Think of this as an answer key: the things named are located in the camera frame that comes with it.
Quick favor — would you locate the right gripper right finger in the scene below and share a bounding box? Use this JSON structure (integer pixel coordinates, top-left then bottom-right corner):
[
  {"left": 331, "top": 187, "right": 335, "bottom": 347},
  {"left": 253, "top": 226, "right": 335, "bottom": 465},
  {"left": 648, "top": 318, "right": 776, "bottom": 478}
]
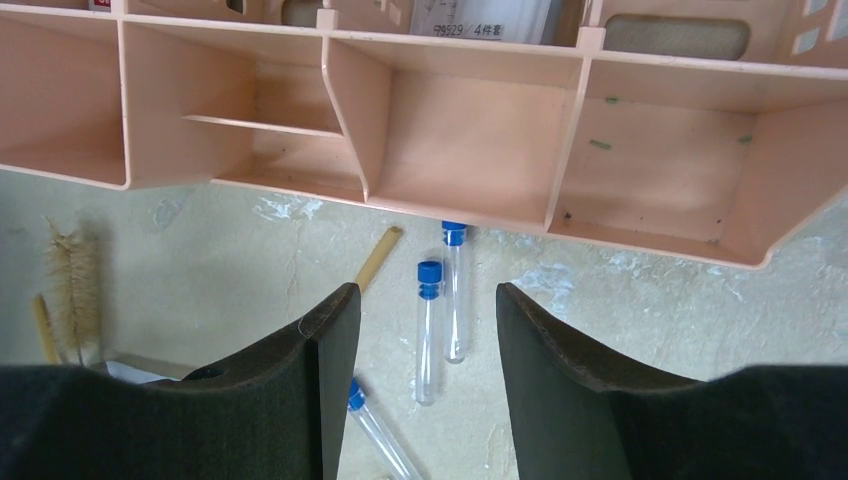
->
[{"left": 496, "top": 283, "right": 847, "bottom": 479}]

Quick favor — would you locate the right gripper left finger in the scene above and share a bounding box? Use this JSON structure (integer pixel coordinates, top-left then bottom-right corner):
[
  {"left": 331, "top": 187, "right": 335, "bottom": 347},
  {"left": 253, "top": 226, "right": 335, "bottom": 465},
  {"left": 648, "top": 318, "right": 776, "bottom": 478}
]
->
[{"left": 1, "top": 283, "right": 361, "bottom": 479}]

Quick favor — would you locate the bristle test tube brush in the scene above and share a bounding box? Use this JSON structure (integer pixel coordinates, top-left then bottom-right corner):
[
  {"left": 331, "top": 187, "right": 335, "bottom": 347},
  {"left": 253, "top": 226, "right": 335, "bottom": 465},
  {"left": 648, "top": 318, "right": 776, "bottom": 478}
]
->
[{"left": 46, "top": 219, "right": 102, "bottom": 366}]

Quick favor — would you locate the blue-capped test tube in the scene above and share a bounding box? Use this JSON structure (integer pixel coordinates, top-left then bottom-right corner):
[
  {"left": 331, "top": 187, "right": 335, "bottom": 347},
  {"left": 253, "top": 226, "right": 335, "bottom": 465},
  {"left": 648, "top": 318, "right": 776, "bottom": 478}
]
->
[
  {"left": 347, "top": 377, "right": 423, "bottom": 480},
  {"left": 415, "top": 260, "right": 442, "bottom": 406},
  {"left": 441, "top": 221, "right": 470, "bottom": 364}
]

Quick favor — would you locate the white zip pouch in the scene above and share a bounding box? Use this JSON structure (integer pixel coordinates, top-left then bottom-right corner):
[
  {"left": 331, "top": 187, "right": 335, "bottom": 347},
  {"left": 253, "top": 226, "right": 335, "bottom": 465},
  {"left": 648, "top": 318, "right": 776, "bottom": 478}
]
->
[{"left": 104, "top": 354, "right": 196, "bottom": 384}]

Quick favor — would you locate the amber rubber tube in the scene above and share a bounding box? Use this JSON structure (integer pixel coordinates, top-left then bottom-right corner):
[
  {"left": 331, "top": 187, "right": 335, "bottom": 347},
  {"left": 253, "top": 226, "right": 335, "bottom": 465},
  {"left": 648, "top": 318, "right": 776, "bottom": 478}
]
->
[{"left": 31, "top": 226, "right": 404, "bottom": 366}]

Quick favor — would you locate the peach plastic desk organizer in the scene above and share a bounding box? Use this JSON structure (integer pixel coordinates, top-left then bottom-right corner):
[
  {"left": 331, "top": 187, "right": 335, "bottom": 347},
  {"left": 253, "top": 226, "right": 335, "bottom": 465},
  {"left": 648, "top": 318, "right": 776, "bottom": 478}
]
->
[{"left": 1, "top": 1, "right": 847, "bottom": 268}]

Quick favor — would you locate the protractor ruler set pack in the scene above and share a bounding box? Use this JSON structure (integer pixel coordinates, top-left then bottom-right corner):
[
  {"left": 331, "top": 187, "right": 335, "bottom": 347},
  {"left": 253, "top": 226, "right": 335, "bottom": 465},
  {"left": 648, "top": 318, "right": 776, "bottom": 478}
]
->
[{"left": 409, "top": 0, "right": 564, "bottom": 45}]

